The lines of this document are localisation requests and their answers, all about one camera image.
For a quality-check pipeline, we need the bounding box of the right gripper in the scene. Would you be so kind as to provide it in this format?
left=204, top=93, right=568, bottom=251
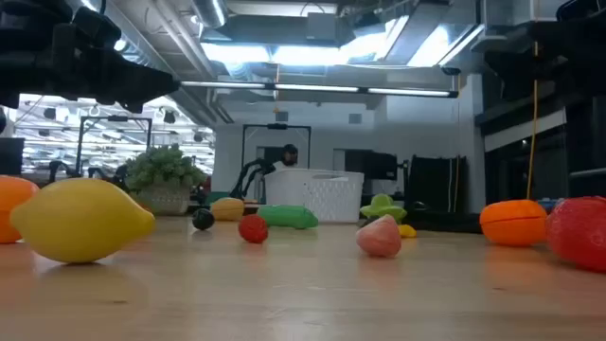
left=483, top=21, right=606, bottom=96

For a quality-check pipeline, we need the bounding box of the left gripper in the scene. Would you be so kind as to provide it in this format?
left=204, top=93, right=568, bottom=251
left=0, top=7, right=181, bottom=114

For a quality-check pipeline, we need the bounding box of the black toy berry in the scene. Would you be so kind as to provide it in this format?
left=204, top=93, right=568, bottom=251
left=191, top=207, right=216, bottom=232

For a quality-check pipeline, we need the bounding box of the yellow toy lemon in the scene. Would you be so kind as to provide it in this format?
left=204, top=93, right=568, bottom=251
left=9, top=177, right=156, bottom=264

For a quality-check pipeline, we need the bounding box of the tan toy potato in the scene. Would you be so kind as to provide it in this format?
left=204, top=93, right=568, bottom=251
left=210, top=197, right=246, bottom=223

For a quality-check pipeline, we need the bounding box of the orange toy tangerine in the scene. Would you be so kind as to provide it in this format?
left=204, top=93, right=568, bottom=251
left=479, top=199, right=549, bottom=247

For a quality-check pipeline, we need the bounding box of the round orange toy fruit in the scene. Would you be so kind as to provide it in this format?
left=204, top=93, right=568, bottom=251
left=0, top=174, right=40, bottom=244

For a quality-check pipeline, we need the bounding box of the small red toy raspberry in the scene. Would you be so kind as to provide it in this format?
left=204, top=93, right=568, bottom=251
left=238, top=214, right=270, bottom=244

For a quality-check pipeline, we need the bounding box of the green toy cucumber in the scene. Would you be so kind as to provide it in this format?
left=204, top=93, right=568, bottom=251
left=257, top=204, right=319, bottom=230

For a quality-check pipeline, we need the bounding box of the light green toy leaf vegetable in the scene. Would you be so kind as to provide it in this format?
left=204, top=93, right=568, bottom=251
left=359, top=192, right=408, bottom=224

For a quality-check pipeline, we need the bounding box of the pink toy fruit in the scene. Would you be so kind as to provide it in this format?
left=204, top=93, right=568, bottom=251
left=355, top=213, right=402, bottom=259

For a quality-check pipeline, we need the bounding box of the pale green plant in pot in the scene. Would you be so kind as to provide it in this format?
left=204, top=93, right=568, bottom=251
left=125, top=144, right=208, bottom=217

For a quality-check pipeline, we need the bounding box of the black monitor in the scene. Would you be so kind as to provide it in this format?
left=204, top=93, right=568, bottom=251
left=0, top=136, right=25, bottom=176
left=344, top=150, right=399, bottom=181

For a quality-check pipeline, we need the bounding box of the blue box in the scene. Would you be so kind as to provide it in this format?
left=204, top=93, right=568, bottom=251
left=537, top=198, right=564, bottom=214

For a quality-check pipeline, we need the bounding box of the person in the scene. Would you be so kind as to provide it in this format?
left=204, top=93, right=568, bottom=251
left=279, top=143, right=300, bottom=171

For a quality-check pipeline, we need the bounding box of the long ceiling tube light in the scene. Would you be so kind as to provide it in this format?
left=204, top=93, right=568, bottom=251
left=179, top=80, right=459, bottom=99

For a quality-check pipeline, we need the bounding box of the black folding panel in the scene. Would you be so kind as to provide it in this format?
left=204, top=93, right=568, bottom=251
left=409, top=154, right=468, bottom=214

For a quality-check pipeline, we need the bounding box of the white perforated plastic basket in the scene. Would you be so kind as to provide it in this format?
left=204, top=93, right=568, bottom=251
left=263, top=169, right=365, bottom=224

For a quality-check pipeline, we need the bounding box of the black cloth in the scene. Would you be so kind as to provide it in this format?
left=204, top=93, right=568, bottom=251
left=401, top=207, right=484, bottom=234

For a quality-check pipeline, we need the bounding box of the black gantry frame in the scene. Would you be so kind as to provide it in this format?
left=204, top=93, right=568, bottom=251
left=241, top=123, right=312, bottom=203
left=75, top=116, right=153, bottom=177

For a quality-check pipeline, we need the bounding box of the yellow hanging cable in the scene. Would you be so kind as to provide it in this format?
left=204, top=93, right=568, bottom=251
left=525, top=41, right=541, bottom=200

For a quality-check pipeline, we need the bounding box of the silver ventilation duct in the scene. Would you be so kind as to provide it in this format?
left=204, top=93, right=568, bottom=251
left=191, top=0, right=228, bottom=29

